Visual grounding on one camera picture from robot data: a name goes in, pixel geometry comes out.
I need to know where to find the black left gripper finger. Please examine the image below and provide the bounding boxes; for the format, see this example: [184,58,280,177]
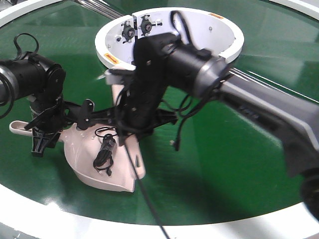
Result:
[31,130,61,156]
[64,99,95,130]

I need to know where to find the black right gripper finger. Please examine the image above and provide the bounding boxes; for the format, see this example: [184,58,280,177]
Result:
[153,109,178,128]
[91,107,117,126]

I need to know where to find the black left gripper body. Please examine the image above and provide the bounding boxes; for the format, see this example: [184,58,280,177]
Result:
[24,96,68,134]

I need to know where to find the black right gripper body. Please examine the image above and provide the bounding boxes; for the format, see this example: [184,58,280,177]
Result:
[116,86,162,140]

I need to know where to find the pink plastic dustpan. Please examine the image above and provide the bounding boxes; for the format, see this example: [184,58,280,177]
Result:
[9,83,147,193]

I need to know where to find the black cable bundle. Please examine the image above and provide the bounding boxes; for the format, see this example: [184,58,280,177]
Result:
[93,126,118,176]

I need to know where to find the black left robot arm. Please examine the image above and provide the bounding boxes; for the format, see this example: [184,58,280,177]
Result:
[0,52,94,157]

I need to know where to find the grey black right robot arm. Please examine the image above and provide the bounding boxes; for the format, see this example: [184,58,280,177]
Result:
[99,33,319,218]

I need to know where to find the white outer conveyor rim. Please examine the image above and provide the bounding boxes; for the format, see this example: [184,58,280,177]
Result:
[0,0,319,239]

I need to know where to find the orange warning sticker front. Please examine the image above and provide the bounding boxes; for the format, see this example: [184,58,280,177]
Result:
[104,53,120,64]

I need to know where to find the orange warning sticker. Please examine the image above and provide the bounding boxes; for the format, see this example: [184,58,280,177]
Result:
[104,53,120,64]
[209,12,224,19]

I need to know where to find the chrome roller rails right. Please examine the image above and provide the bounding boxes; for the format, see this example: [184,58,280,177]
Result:
[230,68,319,104]

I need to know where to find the chrome roller rails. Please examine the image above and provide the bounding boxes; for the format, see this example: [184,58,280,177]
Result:
[75,0,124,20]
[230,68,319,104]

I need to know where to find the chrome roller rails top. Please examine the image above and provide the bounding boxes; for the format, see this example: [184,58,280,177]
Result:
[75,0,124,20]

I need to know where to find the orange warning sticker back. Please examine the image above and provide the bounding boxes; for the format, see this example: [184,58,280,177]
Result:
[209,12,224,19]

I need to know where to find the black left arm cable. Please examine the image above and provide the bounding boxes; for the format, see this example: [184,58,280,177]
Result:
[0,32,40,120]

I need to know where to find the white central ring housing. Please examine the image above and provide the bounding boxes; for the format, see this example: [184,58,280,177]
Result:
[95,7,244,68]

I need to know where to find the left black bearing mount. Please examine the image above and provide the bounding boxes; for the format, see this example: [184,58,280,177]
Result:
[122,21,135,44]

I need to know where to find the black bearing mount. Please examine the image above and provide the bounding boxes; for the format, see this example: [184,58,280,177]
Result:
[139,15,153,36]
[122,21,135,44]

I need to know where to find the right black bearing mount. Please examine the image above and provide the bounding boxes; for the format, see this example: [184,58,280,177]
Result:
[139,15,153,36]

